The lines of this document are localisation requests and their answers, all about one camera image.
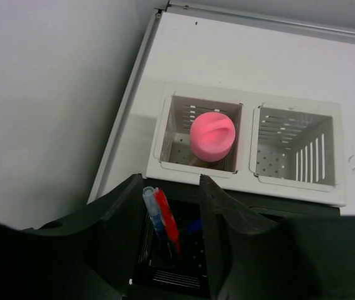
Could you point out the pink eraser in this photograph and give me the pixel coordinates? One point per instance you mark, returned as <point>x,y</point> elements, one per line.
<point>212,136</point>

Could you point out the red gel pen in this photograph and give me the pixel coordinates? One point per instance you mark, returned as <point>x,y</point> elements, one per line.
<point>168,220</point>

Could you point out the blue pen with white end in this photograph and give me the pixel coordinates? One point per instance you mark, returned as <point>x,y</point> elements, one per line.
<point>148,195</point>

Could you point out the blue gel pen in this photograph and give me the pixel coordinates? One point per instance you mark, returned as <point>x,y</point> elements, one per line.
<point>192,227</point>

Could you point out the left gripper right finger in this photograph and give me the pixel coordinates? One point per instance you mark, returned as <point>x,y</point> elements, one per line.
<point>249,256</point>

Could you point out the white slatted organizer bin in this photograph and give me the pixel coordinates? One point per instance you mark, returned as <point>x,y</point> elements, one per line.
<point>285,147</point>

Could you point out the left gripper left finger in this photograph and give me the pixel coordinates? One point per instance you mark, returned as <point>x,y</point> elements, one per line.
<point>88,254</point>

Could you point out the black slatted organizer bin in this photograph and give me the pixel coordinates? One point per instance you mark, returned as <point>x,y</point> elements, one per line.
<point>163,271</point>

